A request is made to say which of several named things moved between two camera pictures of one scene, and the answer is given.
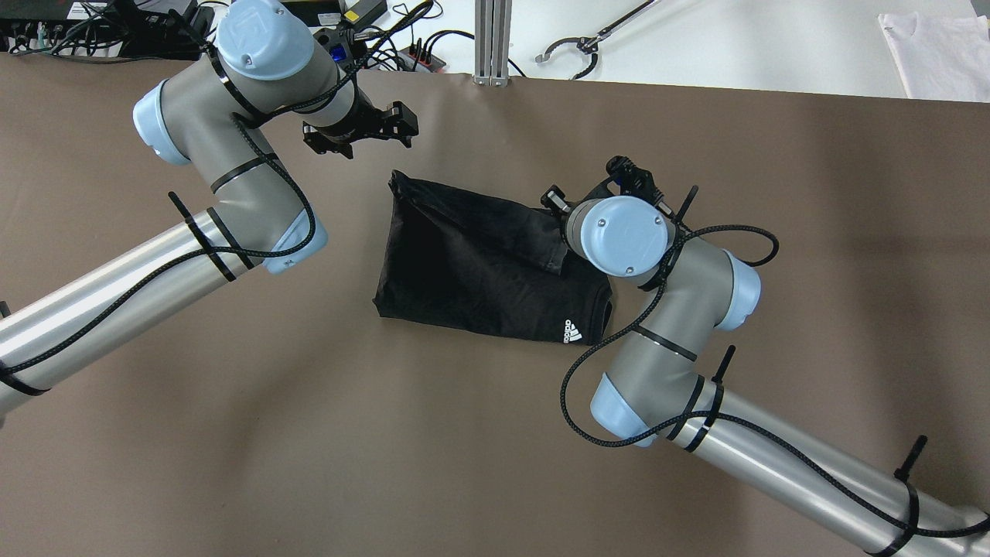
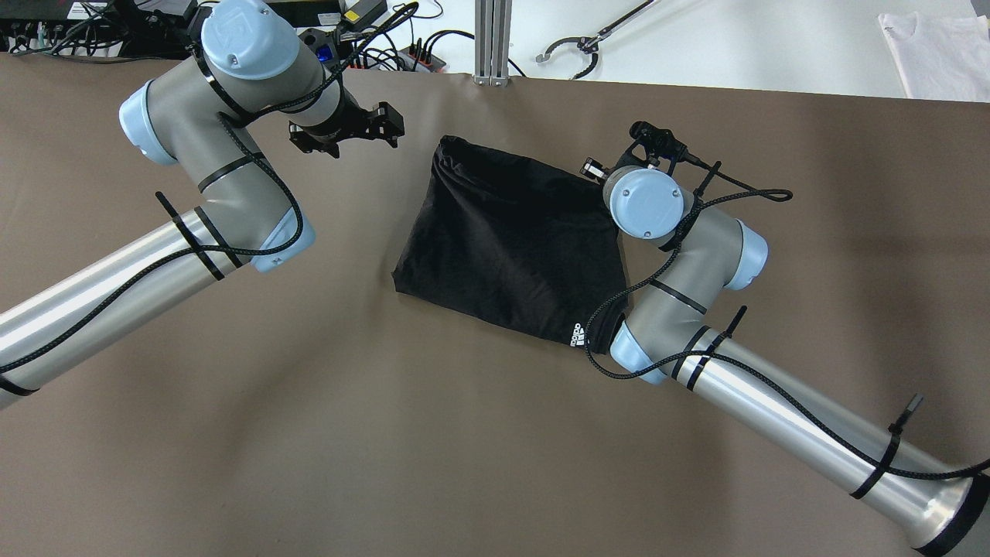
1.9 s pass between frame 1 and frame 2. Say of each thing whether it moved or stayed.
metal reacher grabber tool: stayed
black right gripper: moved
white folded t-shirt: stayed
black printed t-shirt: moved
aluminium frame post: stayed
